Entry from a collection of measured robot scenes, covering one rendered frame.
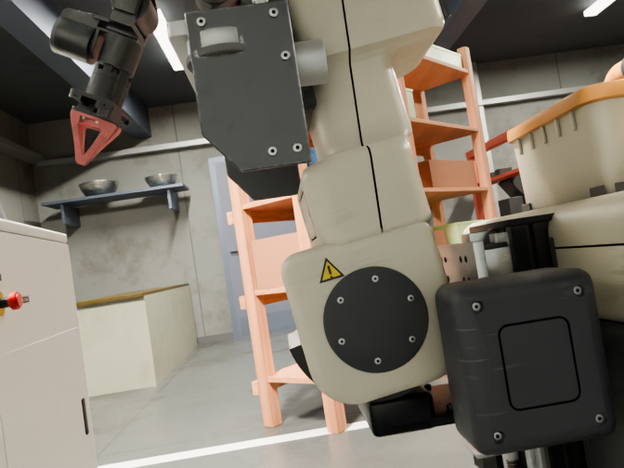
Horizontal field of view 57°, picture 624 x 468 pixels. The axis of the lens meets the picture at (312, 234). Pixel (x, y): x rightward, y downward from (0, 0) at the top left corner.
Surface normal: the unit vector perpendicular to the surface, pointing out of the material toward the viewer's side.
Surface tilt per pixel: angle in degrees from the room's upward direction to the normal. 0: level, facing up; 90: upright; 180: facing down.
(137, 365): 90
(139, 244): 90
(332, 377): 90
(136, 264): 90
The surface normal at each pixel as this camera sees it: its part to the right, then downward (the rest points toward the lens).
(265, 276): -0.58, 0.05
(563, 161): -0.98, 0.18
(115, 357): 0.05, -0.05
